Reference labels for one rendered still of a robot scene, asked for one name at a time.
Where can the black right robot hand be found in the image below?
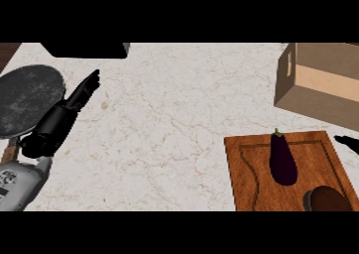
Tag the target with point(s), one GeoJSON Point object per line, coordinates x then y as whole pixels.
{"type": "Point", "coordinates": [354, 143]}

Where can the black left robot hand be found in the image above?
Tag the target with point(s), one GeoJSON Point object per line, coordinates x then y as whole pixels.
{"type": "Point", "coordinates": [54, 124]}

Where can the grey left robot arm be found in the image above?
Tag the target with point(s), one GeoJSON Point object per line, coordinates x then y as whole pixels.
{"type": "Point", "coordinates": [13, 185]}

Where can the brown wooden cutting board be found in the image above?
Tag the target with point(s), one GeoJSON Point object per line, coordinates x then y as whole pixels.
{"type": "Point", "coordinates": [287, 175]}

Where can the chocolate brown cupcake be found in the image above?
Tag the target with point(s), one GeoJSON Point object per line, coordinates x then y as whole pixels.
{"type": "Point", "coordinates": [327, 199]}

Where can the brown cardboard box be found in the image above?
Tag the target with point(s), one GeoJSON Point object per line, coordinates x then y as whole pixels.
{"type": "Point", "coordinates": [327, 82]}

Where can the dark grey frying pan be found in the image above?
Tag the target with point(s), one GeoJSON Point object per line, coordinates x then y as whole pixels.
{"type": "Point", "coordinates": [22, 99]}

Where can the dark purple eggplant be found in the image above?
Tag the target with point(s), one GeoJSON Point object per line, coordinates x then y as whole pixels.
{"type": "Point", "coordinates": [281, 162]}

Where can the black appliance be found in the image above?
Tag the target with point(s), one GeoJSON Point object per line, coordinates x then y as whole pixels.
{"type": "Point", "coordinates": [85, 49]}

